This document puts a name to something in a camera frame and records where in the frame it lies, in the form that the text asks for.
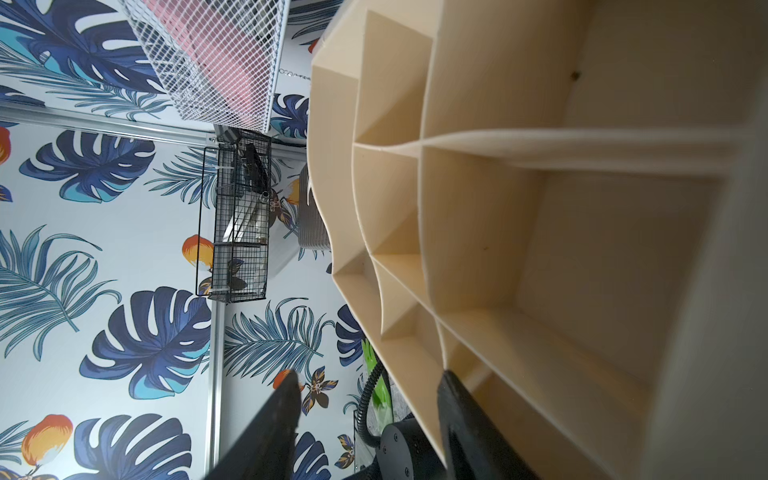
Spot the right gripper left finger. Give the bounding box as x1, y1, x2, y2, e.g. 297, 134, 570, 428
205, 370, 301, 480

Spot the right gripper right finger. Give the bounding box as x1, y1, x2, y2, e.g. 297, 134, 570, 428
437, 370, 537, 479

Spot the beige drawer organizer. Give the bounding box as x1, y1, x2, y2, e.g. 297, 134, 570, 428
308, 1, 767, 479

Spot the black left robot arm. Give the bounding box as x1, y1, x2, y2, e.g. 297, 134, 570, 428
348, 361, 447, 480

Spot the brown lidded storage box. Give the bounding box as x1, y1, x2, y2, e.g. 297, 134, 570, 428
297, 165, 331, 251

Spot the pink triangle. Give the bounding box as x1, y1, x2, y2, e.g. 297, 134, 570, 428
145, 0, 265, 122

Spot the black wire basket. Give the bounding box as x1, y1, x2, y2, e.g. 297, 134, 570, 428
197, 130, 272, 304

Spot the clear wall tray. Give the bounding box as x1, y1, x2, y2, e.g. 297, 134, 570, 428
121, 0, 290, 133

